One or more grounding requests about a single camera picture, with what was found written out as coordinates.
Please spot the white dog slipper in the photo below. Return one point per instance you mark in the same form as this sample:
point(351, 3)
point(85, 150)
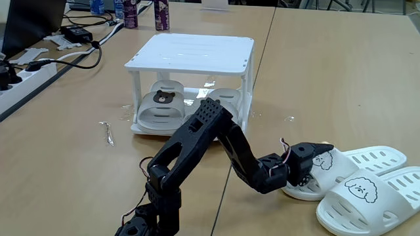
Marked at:
point(357, 211)
point(354, 167)

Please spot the grey bear slipper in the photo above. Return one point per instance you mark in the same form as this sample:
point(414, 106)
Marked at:
point(229, 96)
point(147, 105)

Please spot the white two-shelf shoe rack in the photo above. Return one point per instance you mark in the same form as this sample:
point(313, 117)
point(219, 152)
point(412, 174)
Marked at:
point(193, 52)

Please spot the clear tape scrap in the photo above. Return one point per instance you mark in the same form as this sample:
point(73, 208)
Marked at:
point(126, 113)
point(289, 118)

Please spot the dark chair base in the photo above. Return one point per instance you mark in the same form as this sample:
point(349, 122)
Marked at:
point(332, 4)

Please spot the white card stand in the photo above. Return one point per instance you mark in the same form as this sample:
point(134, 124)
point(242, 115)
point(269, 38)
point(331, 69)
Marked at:
point(215, 4)

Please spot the purple drink can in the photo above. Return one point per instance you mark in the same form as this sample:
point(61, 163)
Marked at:
point(161, 14)
point(130, 13)

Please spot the blue bottle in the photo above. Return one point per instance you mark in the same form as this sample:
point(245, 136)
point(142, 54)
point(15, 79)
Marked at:
point(96, 6)
point(118, 8)

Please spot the black power adapter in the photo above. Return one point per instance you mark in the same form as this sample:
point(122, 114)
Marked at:
point(76, 32)

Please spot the white power strip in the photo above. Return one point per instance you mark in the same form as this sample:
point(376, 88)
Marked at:
point(26, 83)

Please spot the black power plug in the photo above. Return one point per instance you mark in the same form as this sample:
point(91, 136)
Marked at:
point(6, 77)

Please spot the white plastic bracket piece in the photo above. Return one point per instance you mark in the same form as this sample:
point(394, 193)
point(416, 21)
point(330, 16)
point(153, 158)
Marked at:
point(29, 55)
point(60, 41)

